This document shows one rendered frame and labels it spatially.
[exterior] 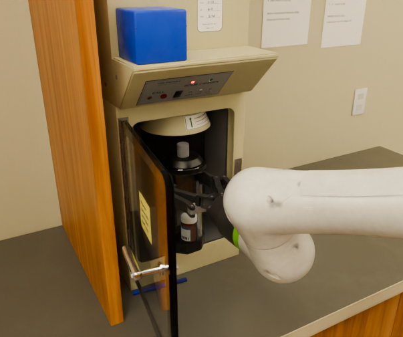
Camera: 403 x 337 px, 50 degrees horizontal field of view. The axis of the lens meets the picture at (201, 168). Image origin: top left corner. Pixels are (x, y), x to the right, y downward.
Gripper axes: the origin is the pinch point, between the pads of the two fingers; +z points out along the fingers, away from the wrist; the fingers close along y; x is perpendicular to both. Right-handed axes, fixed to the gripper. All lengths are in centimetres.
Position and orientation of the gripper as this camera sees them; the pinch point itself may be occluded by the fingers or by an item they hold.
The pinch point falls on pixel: (184, 179)
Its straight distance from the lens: 102.5
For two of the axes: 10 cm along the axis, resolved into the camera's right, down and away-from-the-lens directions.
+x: 0.0, 9.2, 4.0
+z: -5.2, -3.4, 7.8
